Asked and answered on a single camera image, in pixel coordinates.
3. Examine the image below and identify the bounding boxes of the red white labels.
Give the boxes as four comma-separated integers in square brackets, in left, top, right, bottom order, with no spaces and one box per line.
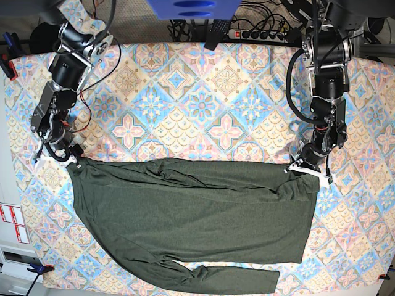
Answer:
[0,203,30,244]

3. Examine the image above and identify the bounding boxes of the black round stool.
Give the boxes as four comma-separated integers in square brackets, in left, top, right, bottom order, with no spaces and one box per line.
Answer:
[29,22,60,54]

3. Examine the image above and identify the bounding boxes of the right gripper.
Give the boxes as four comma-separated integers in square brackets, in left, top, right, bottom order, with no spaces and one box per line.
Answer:
[30,81,83,168]

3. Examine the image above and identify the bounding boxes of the blue orange clamp upper left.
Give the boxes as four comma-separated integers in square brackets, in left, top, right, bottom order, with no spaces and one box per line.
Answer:
[1,32,18,81]

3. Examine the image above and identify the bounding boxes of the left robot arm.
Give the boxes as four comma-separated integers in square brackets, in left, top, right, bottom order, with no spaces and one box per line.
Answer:
[286,1,366,187]

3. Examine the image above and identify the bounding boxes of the dark green long-sleeve shirt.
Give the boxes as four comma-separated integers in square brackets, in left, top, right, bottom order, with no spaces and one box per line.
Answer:
[67,158,320,295]

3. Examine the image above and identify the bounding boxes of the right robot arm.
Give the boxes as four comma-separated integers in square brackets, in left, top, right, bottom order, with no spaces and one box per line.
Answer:
[30,1,117,165]

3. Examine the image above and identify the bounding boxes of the blue orange clamp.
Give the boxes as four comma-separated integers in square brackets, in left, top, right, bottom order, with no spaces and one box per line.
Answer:
[1,32,18,81]
[27,263,54,275]

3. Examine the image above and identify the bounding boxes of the blue box overhead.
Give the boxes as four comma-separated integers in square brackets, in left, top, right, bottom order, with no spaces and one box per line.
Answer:
[148,0,241,20]

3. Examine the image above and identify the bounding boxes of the colourful patterned tablecloth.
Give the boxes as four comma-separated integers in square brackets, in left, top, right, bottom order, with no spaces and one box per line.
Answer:
[1,43,394,295]

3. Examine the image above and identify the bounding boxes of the blue orange clamp lower left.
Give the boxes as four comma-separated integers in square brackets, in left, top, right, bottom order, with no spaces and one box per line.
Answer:
[27,263,54,275]

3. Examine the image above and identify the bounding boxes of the black remote control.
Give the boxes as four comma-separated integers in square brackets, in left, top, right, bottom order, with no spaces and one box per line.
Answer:
[204,19,230,51]

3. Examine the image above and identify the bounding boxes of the white power strip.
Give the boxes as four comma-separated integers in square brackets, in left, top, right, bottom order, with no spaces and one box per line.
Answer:
[228,29,286,43]

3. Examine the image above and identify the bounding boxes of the orange clamp lower right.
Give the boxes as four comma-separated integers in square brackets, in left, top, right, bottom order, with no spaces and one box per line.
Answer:
[379,274,391,281]

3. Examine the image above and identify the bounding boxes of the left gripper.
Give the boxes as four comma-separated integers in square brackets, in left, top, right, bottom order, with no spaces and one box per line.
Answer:
[284,97,346,187]

